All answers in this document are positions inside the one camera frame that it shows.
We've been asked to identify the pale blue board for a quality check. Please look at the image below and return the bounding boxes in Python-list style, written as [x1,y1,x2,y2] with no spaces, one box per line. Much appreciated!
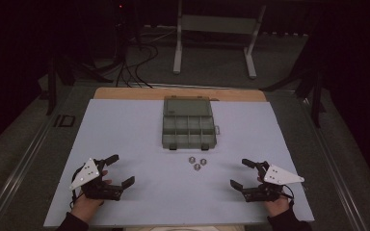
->
[42,98,315,229]

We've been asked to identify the black floor cables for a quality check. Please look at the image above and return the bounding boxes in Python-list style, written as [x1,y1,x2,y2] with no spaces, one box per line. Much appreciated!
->
[115,40,160,89]

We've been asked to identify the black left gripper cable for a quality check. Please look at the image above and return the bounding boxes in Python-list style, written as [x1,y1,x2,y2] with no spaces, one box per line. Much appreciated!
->
[70,167,84,208]

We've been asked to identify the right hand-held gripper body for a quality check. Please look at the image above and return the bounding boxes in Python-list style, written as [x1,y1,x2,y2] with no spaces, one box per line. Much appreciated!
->
[242,161,305,203]

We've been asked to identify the person's left hand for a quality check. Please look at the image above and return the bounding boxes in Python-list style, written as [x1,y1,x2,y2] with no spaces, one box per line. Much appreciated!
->
[71,169,113,223]

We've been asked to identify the white metal stand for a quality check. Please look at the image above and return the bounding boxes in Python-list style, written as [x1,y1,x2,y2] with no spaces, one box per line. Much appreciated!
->
[172,0,267,80]

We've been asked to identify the black tripod stand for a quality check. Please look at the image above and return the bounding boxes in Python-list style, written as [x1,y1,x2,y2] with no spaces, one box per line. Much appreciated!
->
[86,0,136,75]

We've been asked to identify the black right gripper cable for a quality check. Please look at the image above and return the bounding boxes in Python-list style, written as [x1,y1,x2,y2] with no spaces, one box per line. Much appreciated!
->
[281,184,296,207]

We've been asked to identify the person's right hand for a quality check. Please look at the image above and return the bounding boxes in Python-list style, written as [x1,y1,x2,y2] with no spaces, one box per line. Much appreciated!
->
[256,175,293,219]

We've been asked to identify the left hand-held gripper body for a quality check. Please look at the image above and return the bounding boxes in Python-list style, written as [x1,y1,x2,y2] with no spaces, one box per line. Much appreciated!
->
[68,157,124,202]

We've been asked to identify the metal floor rail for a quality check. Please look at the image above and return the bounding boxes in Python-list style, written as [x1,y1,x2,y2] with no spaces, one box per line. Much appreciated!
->
[297,90,370,231]
[0,84,88,231]

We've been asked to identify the grey compartment organizer box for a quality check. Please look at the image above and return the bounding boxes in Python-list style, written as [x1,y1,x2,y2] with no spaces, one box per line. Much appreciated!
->
[161,95,222,152]

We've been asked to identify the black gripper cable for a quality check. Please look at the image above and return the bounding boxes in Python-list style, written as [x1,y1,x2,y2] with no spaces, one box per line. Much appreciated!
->
[281,184,296,207]
[70,167,84,208]

